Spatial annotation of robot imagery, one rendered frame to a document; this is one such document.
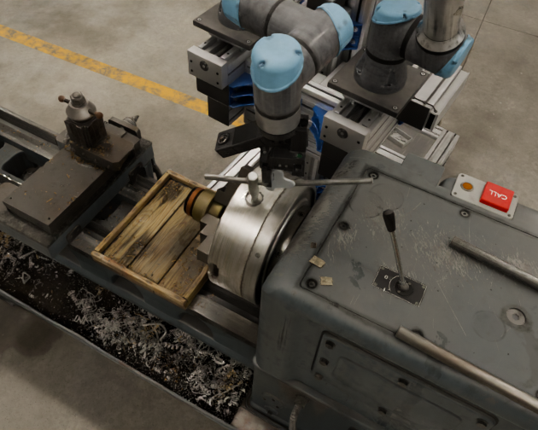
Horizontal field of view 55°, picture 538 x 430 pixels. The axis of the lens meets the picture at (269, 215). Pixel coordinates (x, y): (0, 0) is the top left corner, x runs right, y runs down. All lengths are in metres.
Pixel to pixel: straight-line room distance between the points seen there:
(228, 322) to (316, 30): 0.80
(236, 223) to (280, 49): 0.45
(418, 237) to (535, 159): 2.35
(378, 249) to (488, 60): 3.09
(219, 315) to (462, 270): 0.63
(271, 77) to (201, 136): 2.29
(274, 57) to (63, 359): 1.83
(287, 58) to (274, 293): 0.44
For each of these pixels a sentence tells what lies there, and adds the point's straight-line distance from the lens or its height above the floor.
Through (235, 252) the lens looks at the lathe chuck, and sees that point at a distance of 1.11.
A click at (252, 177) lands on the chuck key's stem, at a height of 1.32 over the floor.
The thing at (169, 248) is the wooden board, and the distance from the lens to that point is 1.47.
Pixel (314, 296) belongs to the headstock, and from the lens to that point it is 0.96.
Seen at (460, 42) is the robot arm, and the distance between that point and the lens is 1.38.
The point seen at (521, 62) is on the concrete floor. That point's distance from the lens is 4.12.
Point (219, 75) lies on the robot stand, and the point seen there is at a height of 1.08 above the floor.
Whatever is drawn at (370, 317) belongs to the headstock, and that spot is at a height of 1.26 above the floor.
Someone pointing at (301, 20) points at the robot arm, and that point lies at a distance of 0.85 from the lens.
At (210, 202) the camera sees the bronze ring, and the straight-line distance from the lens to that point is 1.25.
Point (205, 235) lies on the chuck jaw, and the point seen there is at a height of 1.11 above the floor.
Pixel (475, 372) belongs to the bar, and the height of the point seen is 1.28.
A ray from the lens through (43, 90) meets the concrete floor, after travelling 3.50.
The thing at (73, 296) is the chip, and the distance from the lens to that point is 1.82.
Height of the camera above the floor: 2.09
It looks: 52 degrees down
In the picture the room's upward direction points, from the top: 5 degrees clockwise
